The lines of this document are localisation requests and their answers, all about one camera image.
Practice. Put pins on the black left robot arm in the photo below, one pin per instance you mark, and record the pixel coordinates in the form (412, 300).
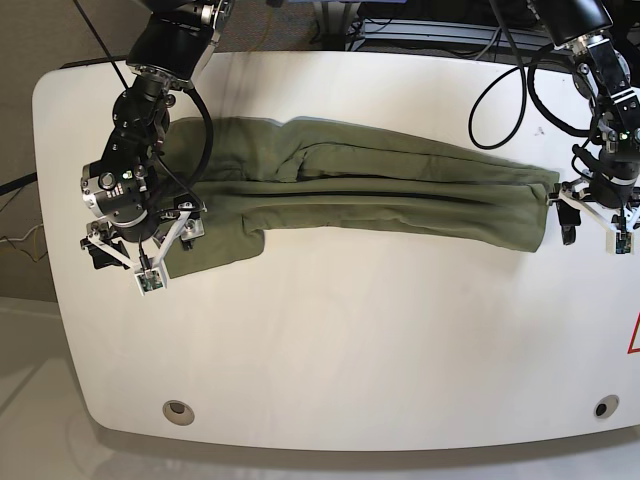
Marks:
(600, 74)

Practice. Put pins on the red warning triangle sticker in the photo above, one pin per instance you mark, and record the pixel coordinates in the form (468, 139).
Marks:
(634, 345)

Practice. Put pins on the left table grommet hole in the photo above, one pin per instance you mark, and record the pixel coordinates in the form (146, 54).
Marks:
(178, 413)

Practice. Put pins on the table grommet hole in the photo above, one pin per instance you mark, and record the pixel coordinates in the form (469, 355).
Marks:
(178, 413)
(606, 407)

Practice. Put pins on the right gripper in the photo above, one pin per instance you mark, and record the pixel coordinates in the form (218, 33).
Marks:
(113, 194)

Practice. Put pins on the olive green T-shirt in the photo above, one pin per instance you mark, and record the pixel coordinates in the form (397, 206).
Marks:
(311, 173)

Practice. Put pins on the right table grommet hole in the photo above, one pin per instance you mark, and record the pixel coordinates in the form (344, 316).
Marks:
(606, 407)

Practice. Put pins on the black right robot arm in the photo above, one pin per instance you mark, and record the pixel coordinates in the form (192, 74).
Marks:
(163, 60)

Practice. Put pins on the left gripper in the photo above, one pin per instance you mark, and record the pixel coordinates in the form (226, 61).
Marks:
(613, 177)

